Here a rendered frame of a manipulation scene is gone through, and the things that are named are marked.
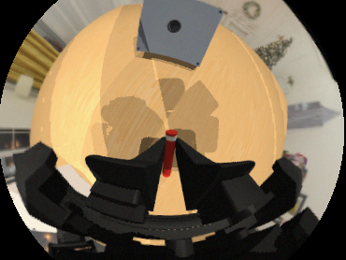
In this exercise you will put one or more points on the red peg with white band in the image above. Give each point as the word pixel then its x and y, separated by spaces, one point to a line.
pixel 171 139

